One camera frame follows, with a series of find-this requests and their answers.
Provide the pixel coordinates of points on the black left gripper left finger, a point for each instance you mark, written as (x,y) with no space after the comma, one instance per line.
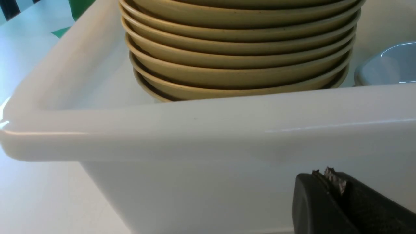
(315,210)

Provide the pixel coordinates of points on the large white plastic bin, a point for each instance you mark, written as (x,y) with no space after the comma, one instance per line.
(225,166)

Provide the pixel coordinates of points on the green backdrop cloth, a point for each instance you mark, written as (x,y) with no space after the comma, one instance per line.
(78,8)

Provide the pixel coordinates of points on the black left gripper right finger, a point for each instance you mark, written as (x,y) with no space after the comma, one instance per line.
(370,211)

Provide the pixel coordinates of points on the stack of white sauce dishes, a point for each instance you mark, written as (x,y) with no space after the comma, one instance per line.
(395,65)

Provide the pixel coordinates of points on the stack of yellow noodle bowls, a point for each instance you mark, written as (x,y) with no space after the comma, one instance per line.
(205,49)

